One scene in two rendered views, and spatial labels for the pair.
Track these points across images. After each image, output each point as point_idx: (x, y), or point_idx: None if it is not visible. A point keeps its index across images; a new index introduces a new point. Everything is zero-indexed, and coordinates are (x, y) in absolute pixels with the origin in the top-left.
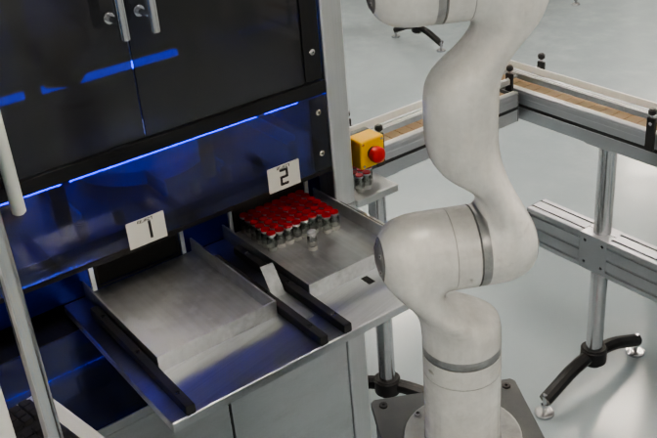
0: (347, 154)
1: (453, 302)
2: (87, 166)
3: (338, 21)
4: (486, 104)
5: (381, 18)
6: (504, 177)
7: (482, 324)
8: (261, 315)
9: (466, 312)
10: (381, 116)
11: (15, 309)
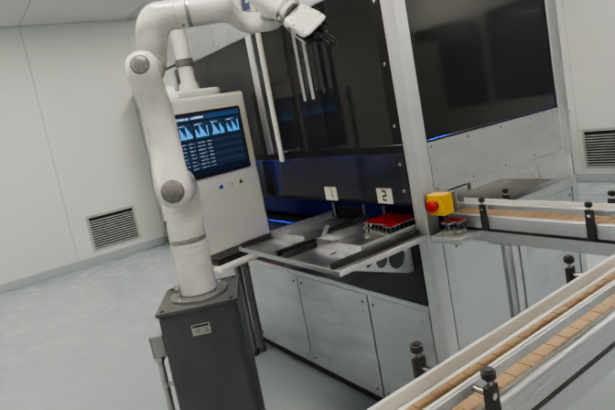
0: (420, 199)
1: (178, 211)
2: (311, 154)
3: (406, 110)
4: (142, 117)
5: None
6: (155, 154)
7: (170, 223)
8: (299, 239)
9: (175, 217)
10: (522, 200)
11: None
